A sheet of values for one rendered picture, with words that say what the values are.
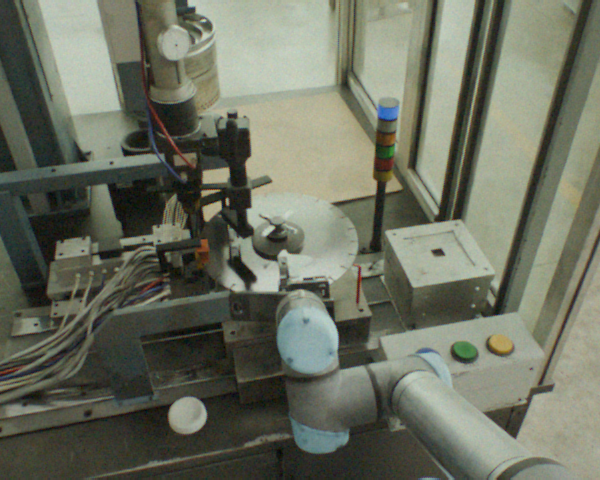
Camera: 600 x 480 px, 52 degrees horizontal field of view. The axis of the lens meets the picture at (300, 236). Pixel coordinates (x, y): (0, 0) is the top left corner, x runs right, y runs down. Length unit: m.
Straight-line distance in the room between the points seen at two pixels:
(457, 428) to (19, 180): 1.04
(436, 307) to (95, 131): 1.28
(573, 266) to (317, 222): 0.52
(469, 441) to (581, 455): 1.57
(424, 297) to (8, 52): 1.07
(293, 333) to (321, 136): 1.27
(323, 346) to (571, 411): 1.61
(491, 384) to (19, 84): 1.23
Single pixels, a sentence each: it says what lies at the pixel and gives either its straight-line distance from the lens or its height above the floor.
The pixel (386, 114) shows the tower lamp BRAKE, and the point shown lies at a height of 1.14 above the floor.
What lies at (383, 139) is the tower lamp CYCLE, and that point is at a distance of 1.35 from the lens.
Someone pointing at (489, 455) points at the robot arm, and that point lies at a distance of 0.64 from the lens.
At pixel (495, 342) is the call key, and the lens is 1.19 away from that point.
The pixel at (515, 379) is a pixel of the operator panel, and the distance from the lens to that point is 1.24.
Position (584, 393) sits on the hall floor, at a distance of 2.37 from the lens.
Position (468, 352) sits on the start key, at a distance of 1.16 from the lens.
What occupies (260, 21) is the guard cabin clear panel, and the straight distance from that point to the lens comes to 2.19.
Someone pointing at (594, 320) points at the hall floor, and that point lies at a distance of 2.62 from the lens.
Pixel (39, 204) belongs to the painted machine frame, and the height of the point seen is 0.80.
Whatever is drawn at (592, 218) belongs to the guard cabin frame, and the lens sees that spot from 1.05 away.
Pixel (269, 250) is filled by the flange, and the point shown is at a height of 0.96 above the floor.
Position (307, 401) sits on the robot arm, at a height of 1.11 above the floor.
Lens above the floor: 1.79
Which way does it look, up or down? 41 degrees down
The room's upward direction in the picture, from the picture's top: 1 degrees counter-clockwise
